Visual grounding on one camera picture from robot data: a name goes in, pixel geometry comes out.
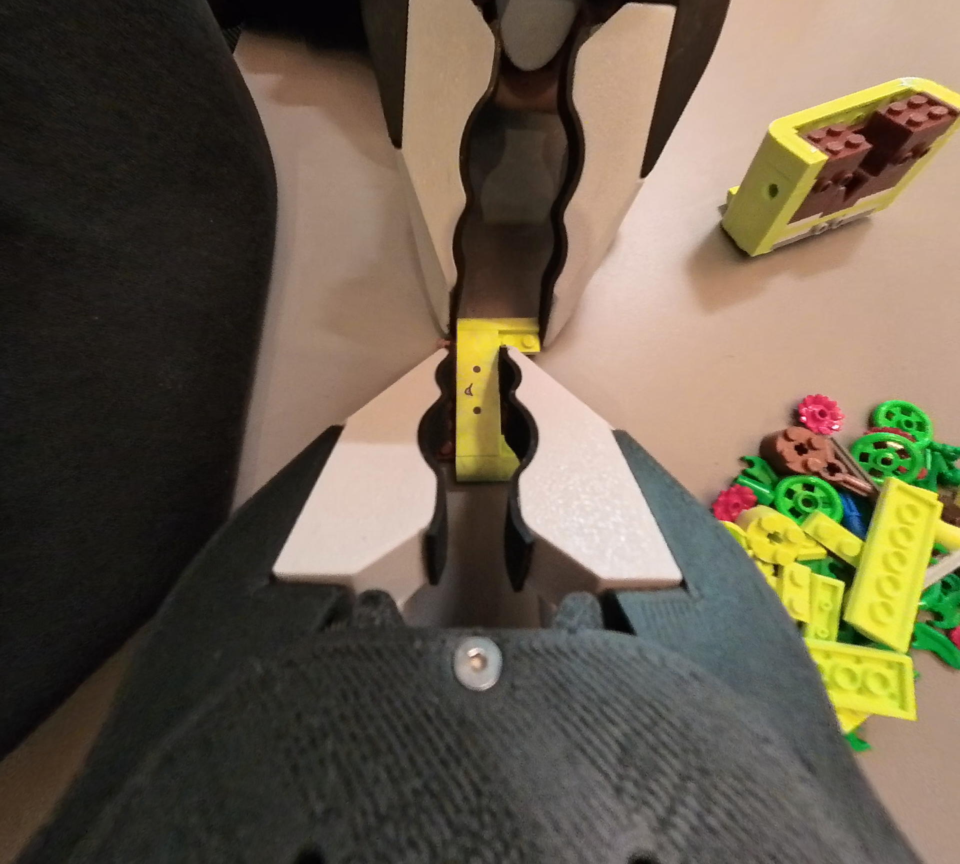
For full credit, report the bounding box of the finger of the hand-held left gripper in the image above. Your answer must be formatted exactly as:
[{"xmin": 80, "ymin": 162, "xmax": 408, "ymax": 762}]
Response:
[
  {"xmin": 393, "ymin": 0, "xmax": 500, "ymax": 348},
  {"xmin": 540, "ymin": 2, "xmax": 680, "ymax": 348}
]

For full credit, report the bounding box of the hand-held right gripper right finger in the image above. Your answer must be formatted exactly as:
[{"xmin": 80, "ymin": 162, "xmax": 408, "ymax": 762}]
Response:
[{"xmin": 496, "ymin": 347, "xmax": 687, "ymax": 618}]

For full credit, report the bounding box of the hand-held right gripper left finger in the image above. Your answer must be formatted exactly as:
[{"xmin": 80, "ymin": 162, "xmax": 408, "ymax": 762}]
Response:
[{"xmin": 273, "ymin": 347, "xmax": 459, "ymax": 618}]

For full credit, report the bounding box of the lime bracket build with brown plate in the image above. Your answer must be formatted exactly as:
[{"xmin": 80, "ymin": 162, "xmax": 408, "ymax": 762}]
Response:
[{"xmin": 438, "ymin": 317, "xmax": 543, "ymax": 485}]

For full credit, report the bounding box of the long lime toy plate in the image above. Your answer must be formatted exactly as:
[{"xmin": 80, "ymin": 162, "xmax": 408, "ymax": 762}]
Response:
[{"xmin": 843, "ymin": 478, "xmax": 944, "ymax": 653}]

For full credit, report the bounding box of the person's left hand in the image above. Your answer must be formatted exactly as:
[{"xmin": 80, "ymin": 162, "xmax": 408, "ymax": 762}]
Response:
[{"xmin": 495, "ymin": 65, "xmax": 571, "ymax": 111}]

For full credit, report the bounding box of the lime brick box with brown bricks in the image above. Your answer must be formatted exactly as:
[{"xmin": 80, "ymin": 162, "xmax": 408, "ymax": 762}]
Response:
[{"xmin": 720, "ymin": 78, "xmax": 960, "ymax": 258}]

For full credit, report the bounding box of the pile of small toy bricks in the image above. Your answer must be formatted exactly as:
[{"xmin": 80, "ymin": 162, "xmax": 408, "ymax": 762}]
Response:
[{"xmin": 708, "ymin": 395, "xmax": 960, "ymax": 754}]

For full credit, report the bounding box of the person's black clothing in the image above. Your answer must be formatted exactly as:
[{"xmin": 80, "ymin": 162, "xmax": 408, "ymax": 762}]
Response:
[{"xmin": 0, "ymin": 0, "xmax": 280, "ymax": 764}]

